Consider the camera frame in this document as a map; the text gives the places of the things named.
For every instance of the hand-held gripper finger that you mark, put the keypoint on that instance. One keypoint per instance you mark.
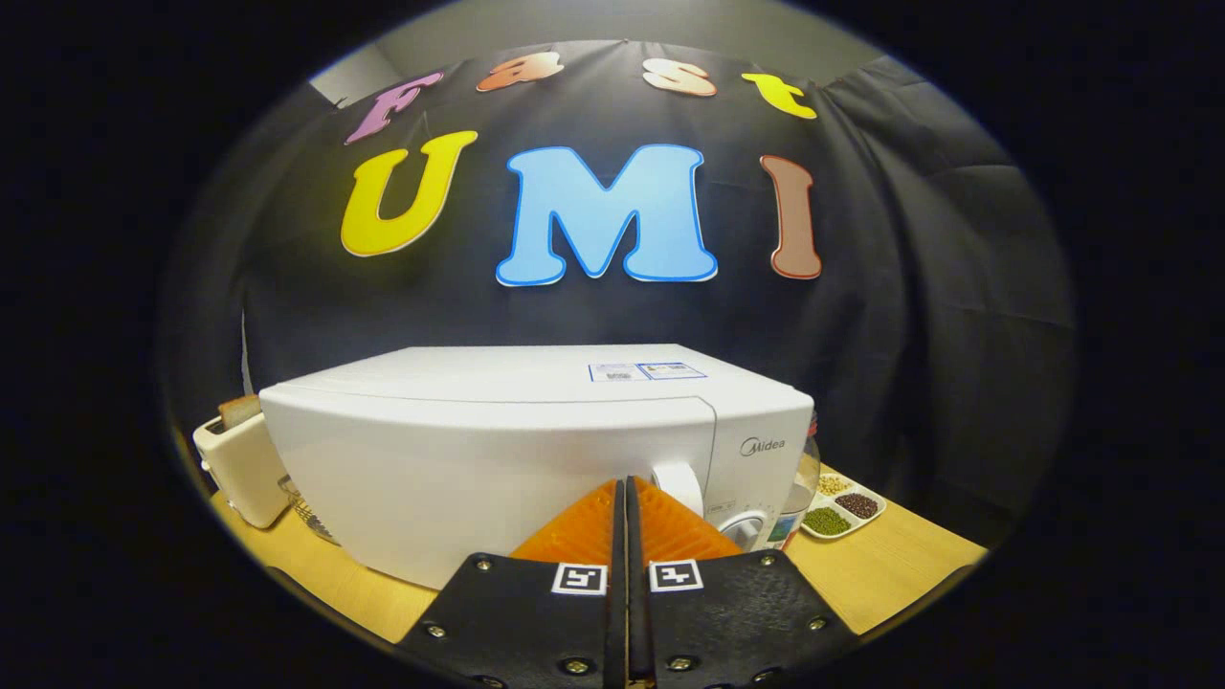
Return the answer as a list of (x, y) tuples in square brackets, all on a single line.
[(636, 632), (617, 632)]

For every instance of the white microwave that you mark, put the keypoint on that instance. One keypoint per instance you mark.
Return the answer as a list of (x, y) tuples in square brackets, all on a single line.
[(459, 459)]

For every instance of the clear red label bottle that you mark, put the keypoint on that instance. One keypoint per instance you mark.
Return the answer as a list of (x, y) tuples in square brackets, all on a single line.
[(802, 488)]

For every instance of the white divided bean dish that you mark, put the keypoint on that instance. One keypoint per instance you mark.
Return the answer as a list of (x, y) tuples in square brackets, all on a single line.
[(847, 507)]

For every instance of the white toaster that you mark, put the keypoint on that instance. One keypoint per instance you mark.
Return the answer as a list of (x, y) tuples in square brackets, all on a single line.
[(244, 474)]

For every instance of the brown toast slice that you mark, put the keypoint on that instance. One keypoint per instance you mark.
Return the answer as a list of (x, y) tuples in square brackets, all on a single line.
[(239, 411)]

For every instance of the black backdrop cloth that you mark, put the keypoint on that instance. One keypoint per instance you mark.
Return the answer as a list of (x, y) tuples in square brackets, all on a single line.
[(909, 287)]

